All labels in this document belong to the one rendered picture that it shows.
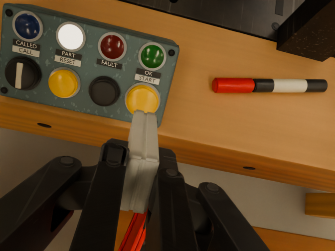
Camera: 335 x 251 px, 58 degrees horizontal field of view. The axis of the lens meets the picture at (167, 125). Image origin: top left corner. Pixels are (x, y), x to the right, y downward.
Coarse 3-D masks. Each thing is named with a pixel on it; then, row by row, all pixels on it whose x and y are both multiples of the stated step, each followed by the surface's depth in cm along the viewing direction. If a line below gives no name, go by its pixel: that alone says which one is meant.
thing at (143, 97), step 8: (136, 88) 26; (144, 88) 26; (152, 88) 27; (128, 96) 27; (136, 96) 26; (144, 96) 26; (152, 96) 27; (128, 104) 27; (136, 104) 27; (144, 104) 27; (152, 104) 27; (144, 112) 27; (152, 112) 27
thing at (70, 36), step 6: (60, 30) 25; (66, 30) 25; (72, 30) 25; (78, 30) 25; (60, 36) 25; (66, 36) 25; (72, 36) 25; (78, 36) 25; (60, 42) 25; (66, 42) 25; (72, 42) 25; (78, 42) 25; (72, 48) 26
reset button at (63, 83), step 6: (54, 72) 26; (60, 72) 25; (66, 72) 26; (54, 78) 25; (60, 78) 25; (66, 78) 26; (72, 78) 26; (48, 84) 26; (54, 84) 26; (60, 84) 26; (66, 84) 26; (72, 84) 26; (54, 90) 26; (60, 90) 26; (66, 90) 26; (72, 90) 26; (60, 96) 26; (66, 96) 26
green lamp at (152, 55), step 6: (144, 48) 26; (150, 48) 26; (156, 48) 26; (144, 54) 26; (150, 54) 26; (156, 54) 26; (162, 54) 26; (144, 60) 26; (150, 60) 26; (156, 60) 26; (162, 60) 26; (150, 66) 26; (156, 66) 26
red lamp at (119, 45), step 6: (108, 36) 25; (114, 36) 25; (102, 42) 25; (108, 42) 25; (114, 42) 25; (120, 42) 26; (102, 48) 26; (108, 48) 26; (114, 48) 26; (120, 48) 26; (108, 54) 26; (114, 54) 26; (120, 54) 26
